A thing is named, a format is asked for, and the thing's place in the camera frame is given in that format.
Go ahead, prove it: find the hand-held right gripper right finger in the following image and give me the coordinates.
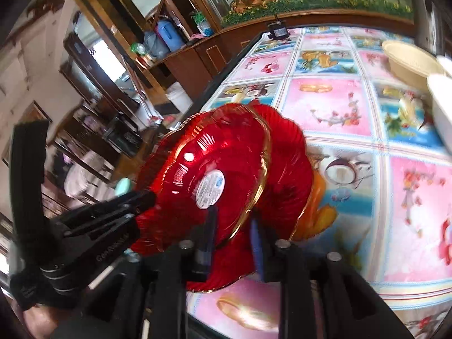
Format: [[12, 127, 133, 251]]
[[250, 217, 414, 339]]

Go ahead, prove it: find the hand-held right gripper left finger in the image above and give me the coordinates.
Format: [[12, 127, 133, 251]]
[[83, 208, 219, 339]]

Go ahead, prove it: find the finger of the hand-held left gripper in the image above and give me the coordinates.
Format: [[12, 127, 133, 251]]
[[64, 214, 138, 238], [53, 191, 158, 232]]

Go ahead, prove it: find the red glass plate with sticker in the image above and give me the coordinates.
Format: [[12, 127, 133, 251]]
[[134, 102, 272, 255]]

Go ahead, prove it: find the cream ribbed bowl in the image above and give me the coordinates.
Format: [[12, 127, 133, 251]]
[[381, 40, 446, 90]]

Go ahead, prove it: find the black waste bin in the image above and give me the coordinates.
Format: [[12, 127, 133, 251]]
[[104, 115, 144, 158]]

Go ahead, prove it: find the white bucket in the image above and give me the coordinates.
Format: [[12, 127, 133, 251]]
[[165, 82, 194, 114]]

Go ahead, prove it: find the dark wooden glass cabinet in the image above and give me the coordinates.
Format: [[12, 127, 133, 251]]
[[60, 10, 149, 121]]

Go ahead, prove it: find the wooden counter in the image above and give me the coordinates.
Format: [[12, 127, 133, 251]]
[[136, 10, 415, 114]]

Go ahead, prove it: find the grey-blue water jug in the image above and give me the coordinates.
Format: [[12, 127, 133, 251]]
[[143, 31, 168, 59]]

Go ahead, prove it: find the printed fruit tablecloth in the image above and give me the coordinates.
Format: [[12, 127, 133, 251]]
[[187, 26, 452, 339]]

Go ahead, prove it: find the blue thermos jug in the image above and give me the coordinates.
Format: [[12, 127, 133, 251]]
[[157, 19, 184, 52]]

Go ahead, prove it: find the green-capped plastic bottle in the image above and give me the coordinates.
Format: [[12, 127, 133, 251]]
[[191, 10, 214, 38]]

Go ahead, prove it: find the small black device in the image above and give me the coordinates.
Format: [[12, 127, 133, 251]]
[[266, 21, 290, 41]]

